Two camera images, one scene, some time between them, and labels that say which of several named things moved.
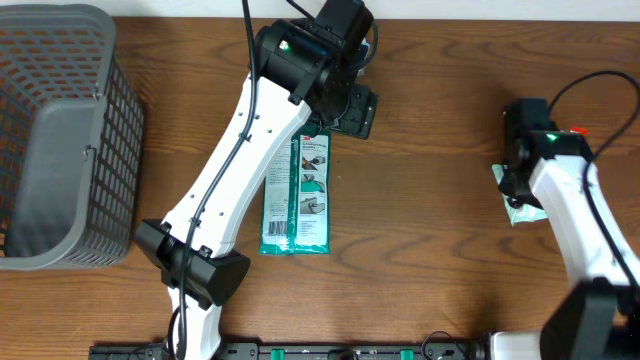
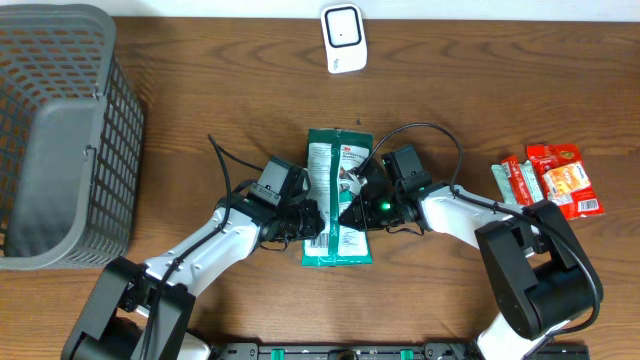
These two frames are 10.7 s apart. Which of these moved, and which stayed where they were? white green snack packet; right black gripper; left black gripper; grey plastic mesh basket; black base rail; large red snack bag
Moved: white green snack packet; right black gripper; large red snack bag; left black gripper
Stayed: grey plastic mesh basket; black base rail
